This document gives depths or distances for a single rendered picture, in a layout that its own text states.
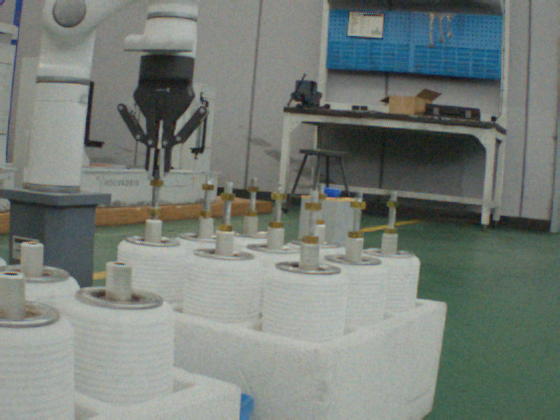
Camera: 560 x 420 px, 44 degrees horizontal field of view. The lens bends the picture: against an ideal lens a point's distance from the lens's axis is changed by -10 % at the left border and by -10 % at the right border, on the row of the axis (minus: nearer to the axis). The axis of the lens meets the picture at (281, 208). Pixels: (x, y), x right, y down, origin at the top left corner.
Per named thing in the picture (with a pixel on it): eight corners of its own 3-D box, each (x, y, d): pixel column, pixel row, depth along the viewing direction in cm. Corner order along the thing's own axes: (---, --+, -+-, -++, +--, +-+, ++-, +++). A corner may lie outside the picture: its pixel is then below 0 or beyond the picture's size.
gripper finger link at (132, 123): (126, 102, 99) (152, 134, 99) (117, 111, 99) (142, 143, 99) (121, 101, 96) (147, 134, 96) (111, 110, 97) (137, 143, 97)
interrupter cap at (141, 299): (56, 298, 58) (56, 290, 58) (116, 290, 64) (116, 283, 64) (120, 317, 54) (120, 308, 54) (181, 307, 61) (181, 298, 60)
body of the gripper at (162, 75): (203, 57, 100) (197, 124, 101) (145, 56, 101) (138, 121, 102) (193, 49, 93) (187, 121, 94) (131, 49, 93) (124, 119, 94)
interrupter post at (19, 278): (-12, 317, 49) (-12, 272, 48) (13, 313, 51) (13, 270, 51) (8, 324, 47) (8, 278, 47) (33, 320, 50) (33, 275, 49)
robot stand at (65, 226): (-9, 366, 112) (-7, 187, 110) (47, 352, 126) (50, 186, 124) (53, 388, 106) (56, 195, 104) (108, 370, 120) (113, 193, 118)
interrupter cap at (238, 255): (182, 256, 90) (182, 251, 90) (210, 251, 97) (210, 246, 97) (238, 265, 87) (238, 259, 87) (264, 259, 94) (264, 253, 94)
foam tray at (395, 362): (73, 411, 97) (73, 289, 96) (228, 366, 131) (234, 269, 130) (314, 498, 77) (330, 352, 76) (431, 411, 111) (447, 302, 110)
